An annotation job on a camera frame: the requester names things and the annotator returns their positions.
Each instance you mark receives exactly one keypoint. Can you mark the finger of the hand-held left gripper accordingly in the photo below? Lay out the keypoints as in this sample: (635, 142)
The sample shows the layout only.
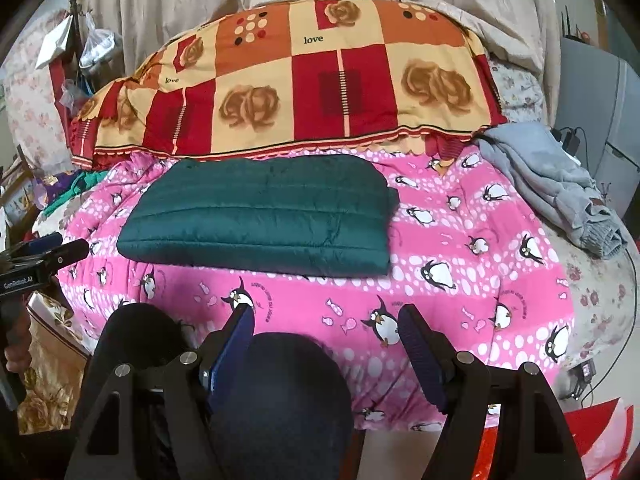
(45, 244)
(67, 252)

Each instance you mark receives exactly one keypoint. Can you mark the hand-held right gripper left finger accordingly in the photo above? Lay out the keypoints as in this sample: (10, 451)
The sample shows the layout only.
(232, 355)

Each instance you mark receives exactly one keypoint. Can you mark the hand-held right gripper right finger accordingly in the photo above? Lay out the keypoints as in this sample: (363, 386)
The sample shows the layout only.
(420, 355)

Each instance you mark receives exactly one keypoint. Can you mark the green puffer jacket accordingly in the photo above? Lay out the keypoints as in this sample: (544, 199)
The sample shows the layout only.
(260, 210)

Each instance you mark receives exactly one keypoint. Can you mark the person's left hand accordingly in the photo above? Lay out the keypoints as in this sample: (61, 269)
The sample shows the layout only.
(17, 355)

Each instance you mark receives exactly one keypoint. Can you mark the purple and green cloth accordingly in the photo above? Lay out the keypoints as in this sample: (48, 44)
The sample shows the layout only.
(70, 190)

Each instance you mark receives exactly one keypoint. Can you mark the person's right leg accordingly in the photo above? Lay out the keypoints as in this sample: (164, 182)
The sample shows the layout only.
(280, 400)

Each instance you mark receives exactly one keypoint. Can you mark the gold floral box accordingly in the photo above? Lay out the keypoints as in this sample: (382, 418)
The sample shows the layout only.
(50, 385)

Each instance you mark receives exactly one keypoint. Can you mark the pink penguin print blanket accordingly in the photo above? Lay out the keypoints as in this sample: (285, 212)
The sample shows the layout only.
(450, 240)

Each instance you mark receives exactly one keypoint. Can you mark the floral curtain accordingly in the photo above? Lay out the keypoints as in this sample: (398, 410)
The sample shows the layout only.
(30, 100)

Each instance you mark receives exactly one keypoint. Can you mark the black charger plug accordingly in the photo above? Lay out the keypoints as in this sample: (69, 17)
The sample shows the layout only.
(585, 372)

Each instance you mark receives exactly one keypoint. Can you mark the red plastic bag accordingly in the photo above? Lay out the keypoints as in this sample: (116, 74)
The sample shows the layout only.
(590, 430)

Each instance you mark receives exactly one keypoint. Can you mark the floral bed sheet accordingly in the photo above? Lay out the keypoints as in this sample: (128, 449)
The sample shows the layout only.
(600, 300)

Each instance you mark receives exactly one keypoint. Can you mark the white plastic bag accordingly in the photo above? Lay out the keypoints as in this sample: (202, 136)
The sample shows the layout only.
(52, 45)

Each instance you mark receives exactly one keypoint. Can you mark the clear plastic bag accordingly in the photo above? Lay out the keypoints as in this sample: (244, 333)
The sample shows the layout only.
(100, 47)

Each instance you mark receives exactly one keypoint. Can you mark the grey sweatshirt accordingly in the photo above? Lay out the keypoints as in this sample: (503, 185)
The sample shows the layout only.
(540, 175)

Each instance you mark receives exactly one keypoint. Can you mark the black power adapter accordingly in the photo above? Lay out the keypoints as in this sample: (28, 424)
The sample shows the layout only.
(570, 140)

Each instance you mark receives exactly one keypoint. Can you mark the red cream checked quilt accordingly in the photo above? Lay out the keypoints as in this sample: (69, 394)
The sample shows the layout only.
(310, 85)

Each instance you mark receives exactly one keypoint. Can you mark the grey refrigerator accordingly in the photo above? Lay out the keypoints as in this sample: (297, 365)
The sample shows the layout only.
(600, 100)

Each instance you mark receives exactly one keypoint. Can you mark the black wifi router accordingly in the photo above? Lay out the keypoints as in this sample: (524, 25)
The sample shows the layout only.
(572, 27)

